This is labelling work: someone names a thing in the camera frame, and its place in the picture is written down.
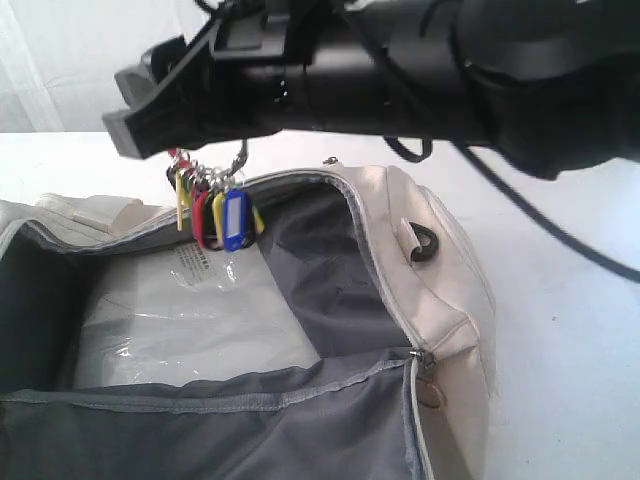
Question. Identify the clear plastic wrapped package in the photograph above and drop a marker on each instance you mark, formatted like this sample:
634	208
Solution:
187	314

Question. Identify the beige duffel bag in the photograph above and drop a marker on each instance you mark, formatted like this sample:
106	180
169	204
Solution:
353	340

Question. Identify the bunch of colourful key tags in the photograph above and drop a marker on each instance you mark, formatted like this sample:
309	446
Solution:
223	214

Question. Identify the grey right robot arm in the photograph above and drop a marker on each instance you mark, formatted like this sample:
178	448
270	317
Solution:
551	85

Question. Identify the white backdrop curtain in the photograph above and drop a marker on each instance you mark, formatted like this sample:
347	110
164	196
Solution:
59	58

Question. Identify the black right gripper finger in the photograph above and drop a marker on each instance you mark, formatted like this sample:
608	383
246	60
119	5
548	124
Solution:
157	124
136	81

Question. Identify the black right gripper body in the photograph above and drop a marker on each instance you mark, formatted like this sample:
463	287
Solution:
209	90

